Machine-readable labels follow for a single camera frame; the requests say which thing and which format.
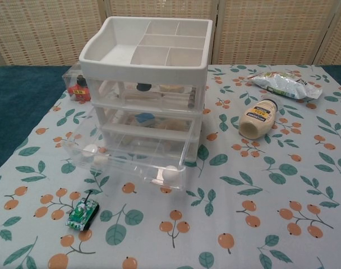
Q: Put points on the green toy tank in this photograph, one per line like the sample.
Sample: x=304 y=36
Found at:
x=80 y=214

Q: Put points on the translucent white plastic drawer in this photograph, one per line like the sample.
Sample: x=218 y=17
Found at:
x=170 y=98

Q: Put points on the white plastic drawer organizer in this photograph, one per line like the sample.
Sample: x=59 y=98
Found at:
x=117 y=71

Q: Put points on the mayonnaise squeeze bottle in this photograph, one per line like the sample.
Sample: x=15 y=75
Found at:
x=256 y=120

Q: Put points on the floral patterned tablecloth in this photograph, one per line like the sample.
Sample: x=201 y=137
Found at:
x=215 y=210

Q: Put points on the clear box of red toys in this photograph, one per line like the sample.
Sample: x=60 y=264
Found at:
x=79 y=91

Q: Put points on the silver snack bag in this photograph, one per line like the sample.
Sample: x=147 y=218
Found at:
x=282 y=84

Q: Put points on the bamboo folding screen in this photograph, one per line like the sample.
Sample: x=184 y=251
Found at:
x=47 y=33

